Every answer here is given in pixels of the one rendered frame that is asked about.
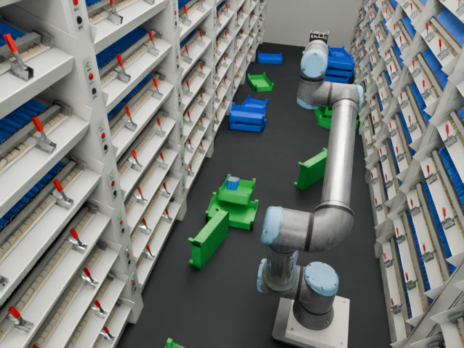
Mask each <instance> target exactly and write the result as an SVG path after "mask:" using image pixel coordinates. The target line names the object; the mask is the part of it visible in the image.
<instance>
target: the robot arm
mask: <svg viewBox="0 0 464 348"><path fill-rule="evenodd" d="M311 32H312V31H311ZM328 35H329V32H328V34H327V35H326V33H320V32H318V31H314V32H313V33H310V38H309V44H308V45H307V47H306V48H305V50H304V51H303V52H302V53H303V56H302V59H301V63H300V66H301V70H300V80H299V85H298V92H297V103H298V104H299V105H300V106H301V107H303V108H306V109H313V110H314V109H317V108H319V107H320V106H330V107H332V116H331V127H330V133H329V143H328V149H327V159H326V165H325V176H324V182H323V188H322V198H321V203H320V205H319V206H317V207H316V209H315V212H314V213H308V212H304V211H297V210H292V209H285V208H282V207H281V206H278V207H276V206H270V207H269V208H268V209H267V212H266V215H265V218H264V223H263V226H262V232H261V236H260V241H261V242H262V243H265V244H267V259H263V260H262V261H261V263H260V267H259V270H258V279H257V289H258V291H259V292H262V293H264V294H269V295H273V296H278V297H281V298H287V299H291V300H294V302H293V315H294V317H295V319H296V320H297V321H298V322H299V323H300V324H301V325H302V326H303V327H305V328H307V329H310V330H314V331H320V330H323V329H326V328H327V327H329V326H330V324H331V323H332V321H333V319H334V308H333V303H334V299H335V297H336V292H337V290H338V283H339V280H338V275H337V274H336V272H335V271H334V270H333V269H332V268H331V267H330V266H329V265H328V264H325V263H324V264H323V263H321V262H312V263H310V264H308V265H307V266H306V267H302V266H298V265H296V261H297V257H298V252H299V251H305V252H308V253H320V252H323V251H327V250H329V249H331V248H333V247H335V246H336V245H337V244H339V243H340V242H342V241H343V240H344V239H345V238H346V236H347V235H348V233H349V232H350V230H351V228H352V226H353V223H354V212H353V211H352V210H351V209H350V208H349V201H350V192H351V176H352V166H353V158H354V141H355V132H356V115H357V111H358V110H360V108H361V106H362V102H363V87H362V86H359V85H355V84H342V83H335V82H330V81H324V79H325V72H326V69H327V64H328V54H329V47H327V40H328ZM326 36H327V38H326V39H325V37H326Z"/></svg>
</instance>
